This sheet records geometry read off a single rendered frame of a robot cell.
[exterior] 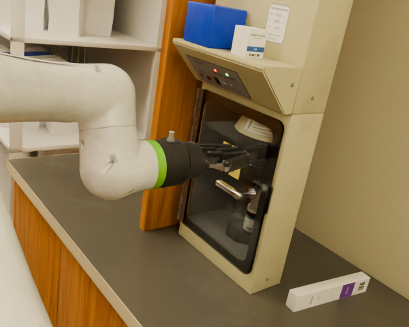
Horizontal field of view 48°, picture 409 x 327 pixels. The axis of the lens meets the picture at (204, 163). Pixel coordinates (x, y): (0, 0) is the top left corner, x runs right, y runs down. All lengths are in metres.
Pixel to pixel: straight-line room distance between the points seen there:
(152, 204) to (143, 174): 0.55
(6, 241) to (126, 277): 0.87
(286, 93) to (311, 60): 0.09
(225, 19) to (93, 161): 0.47
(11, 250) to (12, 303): 0.04
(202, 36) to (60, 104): 0.46
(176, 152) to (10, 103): 0.32
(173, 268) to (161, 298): 0.13
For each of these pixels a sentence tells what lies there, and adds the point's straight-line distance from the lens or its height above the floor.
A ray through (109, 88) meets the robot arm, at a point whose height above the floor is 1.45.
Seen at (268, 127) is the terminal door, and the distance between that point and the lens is 1.03.
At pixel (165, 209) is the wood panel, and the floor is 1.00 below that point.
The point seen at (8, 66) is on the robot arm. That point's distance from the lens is 0.65.
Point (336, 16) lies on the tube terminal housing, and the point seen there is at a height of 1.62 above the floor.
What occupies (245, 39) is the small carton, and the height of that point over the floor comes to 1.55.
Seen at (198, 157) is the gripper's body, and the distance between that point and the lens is 0.87.
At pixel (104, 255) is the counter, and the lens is 1.25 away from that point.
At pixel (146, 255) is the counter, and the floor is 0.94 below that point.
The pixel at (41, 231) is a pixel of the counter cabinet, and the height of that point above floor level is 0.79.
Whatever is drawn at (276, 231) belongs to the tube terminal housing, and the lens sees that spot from 1.13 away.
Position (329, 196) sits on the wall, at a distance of 1.50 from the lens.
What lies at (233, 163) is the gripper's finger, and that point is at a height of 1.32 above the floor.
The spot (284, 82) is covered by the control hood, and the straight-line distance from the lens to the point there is 0.95.
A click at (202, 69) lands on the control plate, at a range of 1.12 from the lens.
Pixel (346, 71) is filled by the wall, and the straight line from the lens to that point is 1.44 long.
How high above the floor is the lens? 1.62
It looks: 20 degrees down
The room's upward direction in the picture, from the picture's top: 10 degrees clockwise
